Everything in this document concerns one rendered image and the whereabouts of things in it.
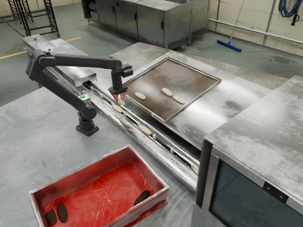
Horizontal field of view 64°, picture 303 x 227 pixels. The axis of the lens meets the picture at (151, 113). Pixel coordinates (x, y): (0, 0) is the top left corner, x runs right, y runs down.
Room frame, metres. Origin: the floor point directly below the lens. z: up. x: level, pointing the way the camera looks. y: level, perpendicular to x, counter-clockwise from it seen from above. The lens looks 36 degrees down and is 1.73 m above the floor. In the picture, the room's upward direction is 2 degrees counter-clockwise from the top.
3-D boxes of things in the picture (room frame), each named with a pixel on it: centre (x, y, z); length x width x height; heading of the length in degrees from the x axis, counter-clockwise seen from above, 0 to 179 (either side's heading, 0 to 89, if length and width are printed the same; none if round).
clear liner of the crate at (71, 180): (0.60, 0.22, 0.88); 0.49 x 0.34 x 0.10; 124
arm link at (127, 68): (1.26, 0.16, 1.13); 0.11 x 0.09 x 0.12; 124
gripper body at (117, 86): (1.23, 0.19, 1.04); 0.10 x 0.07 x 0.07; 129
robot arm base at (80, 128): (1.10, 0.38, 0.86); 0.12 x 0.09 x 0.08; 52
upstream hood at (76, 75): (2.07, 0.86, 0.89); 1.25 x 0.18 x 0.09; 39
